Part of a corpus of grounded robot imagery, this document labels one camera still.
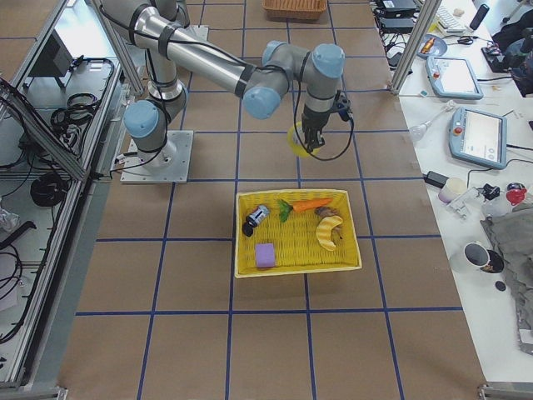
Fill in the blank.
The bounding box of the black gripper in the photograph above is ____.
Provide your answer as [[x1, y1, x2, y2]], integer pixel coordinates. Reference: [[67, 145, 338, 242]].
[[296, 106, 329, 153]]

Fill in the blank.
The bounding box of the yellow tape roll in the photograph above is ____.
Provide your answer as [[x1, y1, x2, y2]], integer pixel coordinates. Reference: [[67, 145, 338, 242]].
[[286, 121, 311, 158]]

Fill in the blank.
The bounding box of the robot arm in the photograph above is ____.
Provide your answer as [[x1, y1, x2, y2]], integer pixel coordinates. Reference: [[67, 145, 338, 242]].
[[99, 1, 354, 156]]

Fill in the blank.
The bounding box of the orange toy carrot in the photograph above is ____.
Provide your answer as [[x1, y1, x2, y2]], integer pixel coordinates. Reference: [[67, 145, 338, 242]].
[[277, 198, 332, 223]]

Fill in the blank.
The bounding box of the yellow toy croissant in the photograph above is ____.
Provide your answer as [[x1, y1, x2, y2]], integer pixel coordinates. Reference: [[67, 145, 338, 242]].
[[315, 215, 343, 252]]

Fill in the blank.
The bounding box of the yellow plastic basket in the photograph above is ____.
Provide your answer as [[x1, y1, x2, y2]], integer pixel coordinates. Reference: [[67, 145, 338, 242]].
[[234, 188, 362, 278]]

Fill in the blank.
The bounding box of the small dark can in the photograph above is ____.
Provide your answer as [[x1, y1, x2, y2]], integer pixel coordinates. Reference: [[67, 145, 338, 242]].
[[242, 204, 270, 238]]

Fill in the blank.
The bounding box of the brown wicker basket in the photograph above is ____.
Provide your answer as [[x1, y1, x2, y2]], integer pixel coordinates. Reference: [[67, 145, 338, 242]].
[[262, 0, 327, 21]]

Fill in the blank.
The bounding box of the purple sponge block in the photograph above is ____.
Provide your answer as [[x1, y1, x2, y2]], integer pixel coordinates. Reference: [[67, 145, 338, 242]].
[[255, 243, 276, 268]]

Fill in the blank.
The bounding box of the black power adapter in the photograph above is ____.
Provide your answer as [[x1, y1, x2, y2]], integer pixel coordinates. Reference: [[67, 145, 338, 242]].
[[423, 171, 449, 189]]

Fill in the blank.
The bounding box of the blue bowl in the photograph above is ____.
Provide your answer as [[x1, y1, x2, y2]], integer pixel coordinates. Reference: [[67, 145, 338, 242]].
[[416, 33, 448, 58]]

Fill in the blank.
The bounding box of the teach pendant far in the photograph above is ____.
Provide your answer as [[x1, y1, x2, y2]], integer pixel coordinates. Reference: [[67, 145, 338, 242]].
[[426, 56, 484, 100]]

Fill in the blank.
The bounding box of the teach pendant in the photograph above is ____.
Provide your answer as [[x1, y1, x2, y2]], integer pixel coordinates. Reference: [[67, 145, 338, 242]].
[[448, 107, 507, 170], [426, 56, 484, 100]]

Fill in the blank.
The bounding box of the teach pendant near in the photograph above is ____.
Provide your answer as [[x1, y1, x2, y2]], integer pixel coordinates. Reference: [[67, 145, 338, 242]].
[[448, 107, 507, 170]]

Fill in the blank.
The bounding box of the white mug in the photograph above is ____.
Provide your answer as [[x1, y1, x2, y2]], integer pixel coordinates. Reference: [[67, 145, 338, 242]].
[[461, 242, 491, 269]]

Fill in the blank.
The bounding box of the grey cloth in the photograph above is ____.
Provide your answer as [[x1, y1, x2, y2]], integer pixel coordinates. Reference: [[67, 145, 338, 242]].
[[481, 206, 532, 354]]

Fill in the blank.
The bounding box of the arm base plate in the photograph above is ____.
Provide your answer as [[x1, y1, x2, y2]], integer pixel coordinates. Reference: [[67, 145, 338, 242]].
[[120, 130, 194, 184]]

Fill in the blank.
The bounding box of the aluminium frame post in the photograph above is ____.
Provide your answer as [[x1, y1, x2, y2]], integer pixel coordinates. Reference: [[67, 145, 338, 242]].
[[389, 0, 441, 95]]

